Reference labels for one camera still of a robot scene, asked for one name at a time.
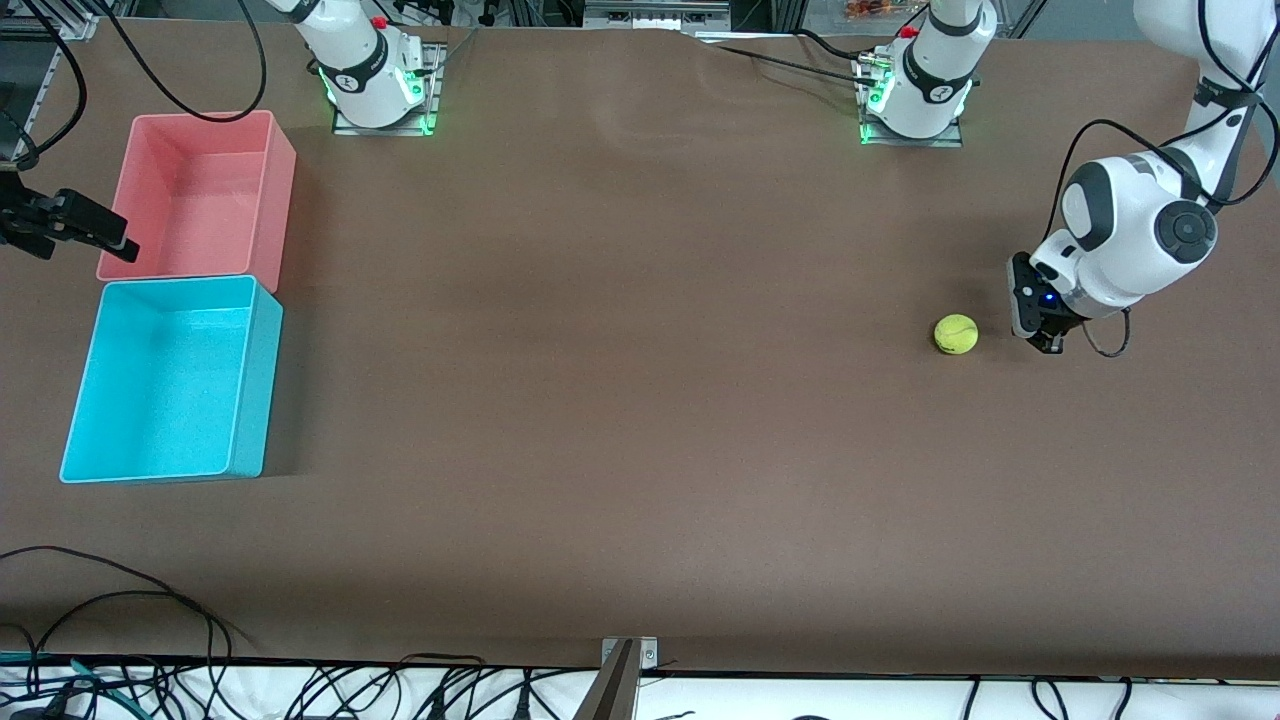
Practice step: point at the yellow tennis ball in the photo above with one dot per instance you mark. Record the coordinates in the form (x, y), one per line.
(956, 335)

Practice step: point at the metal table bracket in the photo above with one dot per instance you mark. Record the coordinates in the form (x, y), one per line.
(648, 655)

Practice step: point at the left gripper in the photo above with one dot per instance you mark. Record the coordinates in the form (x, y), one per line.
(1047, 334)

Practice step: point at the blue plastic bin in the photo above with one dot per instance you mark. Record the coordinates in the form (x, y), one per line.
(160, 390)

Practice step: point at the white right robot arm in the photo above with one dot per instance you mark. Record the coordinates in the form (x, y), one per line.
(355, 60)

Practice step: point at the grey metal device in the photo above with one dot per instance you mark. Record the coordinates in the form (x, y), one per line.
(650, 15)

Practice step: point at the perforated metal rail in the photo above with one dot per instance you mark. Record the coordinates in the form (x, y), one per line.
(45, 90)

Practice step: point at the aluminium frame profile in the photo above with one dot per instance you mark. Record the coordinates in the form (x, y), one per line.
(60, 25)

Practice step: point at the dark camera stand pole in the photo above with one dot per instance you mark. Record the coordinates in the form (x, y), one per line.
(610, 695)

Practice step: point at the orange objects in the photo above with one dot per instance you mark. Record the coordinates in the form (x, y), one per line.
(880, 9)

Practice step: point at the pink plastic bin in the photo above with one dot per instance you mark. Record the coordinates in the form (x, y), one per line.
(200, 200)

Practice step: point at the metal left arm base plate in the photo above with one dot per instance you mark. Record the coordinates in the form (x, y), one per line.
(910, 142)

